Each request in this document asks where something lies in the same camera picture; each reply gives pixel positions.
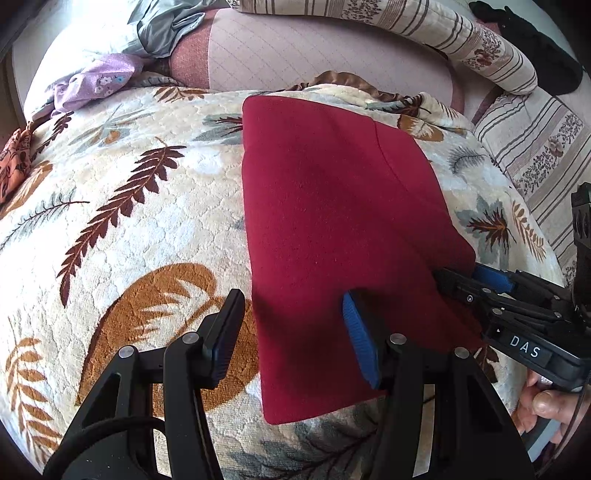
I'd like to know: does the striped floral bolster pillow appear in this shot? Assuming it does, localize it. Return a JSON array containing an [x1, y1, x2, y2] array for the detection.
[[228, 0, 539, 95]]

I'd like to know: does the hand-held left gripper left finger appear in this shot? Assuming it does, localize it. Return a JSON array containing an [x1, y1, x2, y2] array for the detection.
[[44, 288, 246, 480]]

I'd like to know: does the black cloth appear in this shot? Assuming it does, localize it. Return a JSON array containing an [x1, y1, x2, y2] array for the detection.
[[468, 0, 583, 95]]

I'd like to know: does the person's right hand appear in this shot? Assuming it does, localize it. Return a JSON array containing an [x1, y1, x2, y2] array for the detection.
[[517, 371, 583, 446]]

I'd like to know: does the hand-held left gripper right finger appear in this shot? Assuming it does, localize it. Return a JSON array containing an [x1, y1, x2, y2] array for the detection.
[[342, 291, 536, 480]]

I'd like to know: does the white pillow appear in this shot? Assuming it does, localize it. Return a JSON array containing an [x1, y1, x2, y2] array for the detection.
[[23, 0, 158, 121]]

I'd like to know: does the purple floral cloth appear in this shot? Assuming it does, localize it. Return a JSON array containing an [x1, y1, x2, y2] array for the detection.
[[51, 53, 144, 114]]

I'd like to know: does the grey satin cloth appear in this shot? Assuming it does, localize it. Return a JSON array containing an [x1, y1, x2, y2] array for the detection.
[[127, 0, 232, 58]]

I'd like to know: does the striped floral quilt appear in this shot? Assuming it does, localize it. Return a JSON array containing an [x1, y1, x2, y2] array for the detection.
[[473, 90, 591, 287]]

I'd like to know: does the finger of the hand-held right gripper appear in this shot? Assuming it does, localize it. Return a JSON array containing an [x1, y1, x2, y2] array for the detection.
[[471, 263, 571, 308], [433, 269, 555, 335]]

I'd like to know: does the dark red garment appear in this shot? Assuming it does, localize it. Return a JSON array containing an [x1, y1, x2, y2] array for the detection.
[[241, 95, 490, 425]]

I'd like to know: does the cream leaf-print blanket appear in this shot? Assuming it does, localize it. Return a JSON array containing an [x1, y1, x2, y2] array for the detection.
[[0, 83, 568, 480]]

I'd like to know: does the orange floral cloth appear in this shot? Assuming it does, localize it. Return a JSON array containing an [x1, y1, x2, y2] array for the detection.
[[0, 127, 35, 204]]

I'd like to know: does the pink quilted bed sheet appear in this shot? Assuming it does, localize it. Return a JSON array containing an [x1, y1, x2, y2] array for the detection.
[[168, 7, 465, 112]]

